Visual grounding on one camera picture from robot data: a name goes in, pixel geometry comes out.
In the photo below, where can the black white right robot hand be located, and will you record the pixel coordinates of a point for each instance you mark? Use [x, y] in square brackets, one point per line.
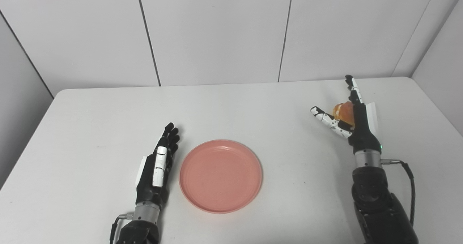
[363, 137]

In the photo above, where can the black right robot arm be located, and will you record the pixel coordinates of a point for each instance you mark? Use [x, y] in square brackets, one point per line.
[379, 208]

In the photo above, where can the pink round plate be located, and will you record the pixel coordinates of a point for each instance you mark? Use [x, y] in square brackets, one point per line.
[220, 175]

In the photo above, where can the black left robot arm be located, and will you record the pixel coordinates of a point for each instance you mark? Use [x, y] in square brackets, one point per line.
[139, 233]

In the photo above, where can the orange cream puff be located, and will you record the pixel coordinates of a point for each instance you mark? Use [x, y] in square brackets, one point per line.
[343, 112]

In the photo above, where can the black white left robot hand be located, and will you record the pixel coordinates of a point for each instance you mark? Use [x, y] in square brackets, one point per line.
[148, 186]

